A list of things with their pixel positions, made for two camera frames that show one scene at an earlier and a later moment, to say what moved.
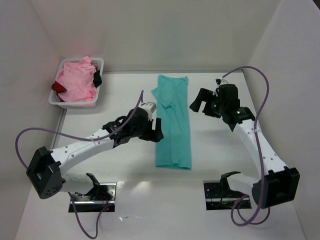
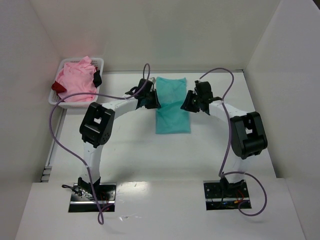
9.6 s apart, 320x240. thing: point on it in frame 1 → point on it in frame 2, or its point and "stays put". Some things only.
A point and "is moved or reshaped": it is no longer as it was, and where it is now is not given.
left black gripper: (149, 129) → (152, 99)
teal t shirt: (173, 147) is moved or reshaped
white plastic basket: (54, 98) stays put
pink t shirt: (77, 79) stays put
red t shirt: (58, 88) stays put
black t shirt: (97, 78) stays put
